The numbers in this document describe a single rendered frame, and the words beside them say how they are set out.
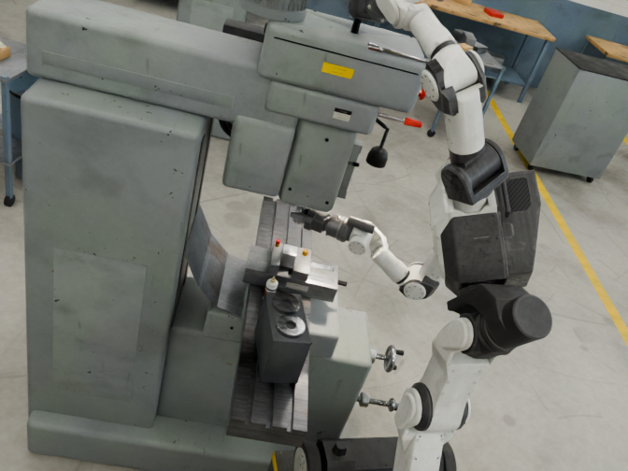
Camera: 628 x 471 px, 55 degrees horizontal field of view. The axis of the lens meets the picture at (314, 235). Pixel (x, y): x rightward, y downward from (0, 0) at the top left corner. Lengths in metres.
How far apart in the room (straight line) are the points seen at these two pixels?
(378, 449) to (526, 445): 1.36
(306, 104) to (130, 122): 0.51
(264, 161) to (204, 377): 0.99
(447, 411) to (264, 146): 0.97
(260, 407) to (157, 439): 0.85
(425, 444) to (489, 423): 1.53
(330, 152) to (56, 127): 0.80
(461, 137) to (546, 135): 4.86
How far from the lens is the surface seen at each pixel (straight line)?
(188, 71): 1.84
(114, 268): 2.11
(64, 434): 2.71
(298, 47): 1.76
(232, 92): 1.84
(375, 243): 2.17
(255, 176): 1.95
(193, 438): 2.69
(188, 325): 2.36
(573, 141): 6.53
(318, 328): 2.31
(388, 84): 1.80
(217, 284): 2.30
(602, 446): 3.86
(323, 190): 1.98
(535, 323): 1.58
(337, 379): 2.48
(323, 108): 1.83
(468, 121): 1.50
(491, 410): 3.60
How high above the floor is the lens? 2.38
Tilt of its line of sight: 34 degrees down
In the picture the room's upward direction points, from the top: 17 degrees clockwise
